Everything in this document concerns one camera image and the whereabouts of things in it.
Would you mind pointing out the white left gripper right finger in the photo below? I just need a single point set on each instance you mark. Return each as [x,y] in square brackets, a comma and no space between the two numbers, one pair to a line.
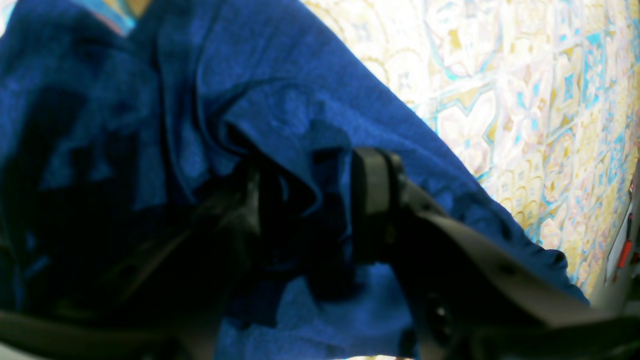
[469,299]

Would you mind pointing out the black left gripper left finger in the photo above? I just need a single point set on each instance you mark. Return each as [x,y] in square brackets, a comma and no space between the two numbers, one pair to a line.
[167,300]

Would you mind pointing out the blue long-sleeve shirt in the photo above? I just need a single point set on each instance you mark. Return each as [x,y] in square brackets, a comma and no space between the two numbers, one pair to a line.
[112,131]

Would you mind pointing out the patterned tile tablecloth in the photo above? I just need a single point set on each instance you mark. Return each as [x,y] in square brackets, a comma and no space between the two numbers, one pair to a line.
[307,300]

